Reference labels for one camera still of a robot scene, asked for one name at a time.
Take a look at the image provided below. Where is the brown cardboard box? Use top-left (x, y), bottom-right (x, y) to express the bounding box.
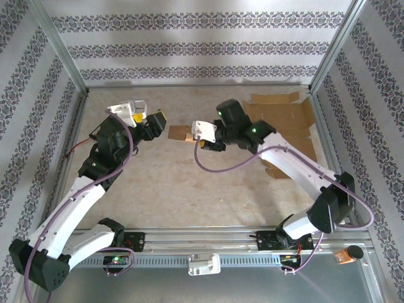
top-left (168, 125), bottom-right (194, 143)
top-left (242, 91), bottom-right (316, 180)

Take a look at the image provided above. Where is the controller board with green light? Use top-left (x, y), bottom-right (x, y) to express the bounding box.
top-left (103, 254), bottom-right (131, 266)

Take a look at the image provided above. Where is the grey metal sheet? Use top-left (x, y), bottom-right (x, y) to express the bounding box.
top-left (18, 252), bottom-right (386, 303)

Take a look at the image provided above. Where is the orange bottle with black cap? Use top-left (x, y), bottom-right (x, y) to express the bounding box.
top-left (334, 244), bottom-right (365, 264)

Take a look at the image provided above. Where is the red black wire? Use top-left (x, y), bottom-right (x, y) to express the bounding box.
top-left (64, 138), bottom-right (95, 158)

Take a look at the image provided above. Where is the aluminium side rail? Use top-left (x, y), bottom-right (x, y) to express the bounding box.
top-left (43, 91), bottom-right (90, 229)
top-left (307, 91), bottom-right (360, 227)

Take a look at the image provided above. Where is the aluminium wall foot rail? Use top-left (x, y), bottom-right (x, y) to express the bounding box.
top-left (86, 81), bottom-right (313, 92)

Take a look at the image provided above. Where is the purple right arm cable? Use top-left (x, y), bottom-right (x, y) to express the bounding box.
top-left (193, 138), bottom-right (376, 275)

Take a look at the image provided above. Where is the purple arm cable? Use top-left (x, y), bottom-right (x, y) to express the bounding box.
top-left (23, 110), bottom-right (136, 303)
top-left (193, 138), bottom-right (376, 275)

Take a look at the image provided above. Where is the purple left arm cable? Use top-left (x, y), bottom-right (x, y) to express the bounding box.
top-left (23, 110), bottom-right (136, 303)

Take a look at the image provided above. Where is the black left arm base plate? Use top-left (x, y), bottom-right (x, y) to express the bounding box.
top-left (119, 232), bottom-right (146, 253)

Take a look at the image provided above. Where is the aluminium frame post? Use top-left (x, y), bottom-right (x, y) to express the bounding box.
top-left (30, 0), bottom-right (90, 92)
top-left (310, 0), bottom-right (369, 92)

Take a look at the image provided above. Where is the long aluminium base rail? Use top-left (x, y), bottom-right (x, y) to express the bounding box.
top-left (30, 225), bottom-right (375, 255)

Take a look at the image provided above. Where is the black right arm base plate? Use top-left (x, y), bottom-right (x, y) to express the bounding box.
top-left (257, 230), bottom-right (315, 252)

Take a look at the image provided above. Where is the grey slotted cable duct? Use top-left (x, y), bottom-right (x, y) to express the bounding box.
top-left (68, 254), bottom-right (282, 269)

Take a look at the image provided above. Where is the white plastic bracket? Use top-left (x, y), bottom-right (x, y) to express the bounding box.
top-left (187, 252), bottom-right (221, 276)

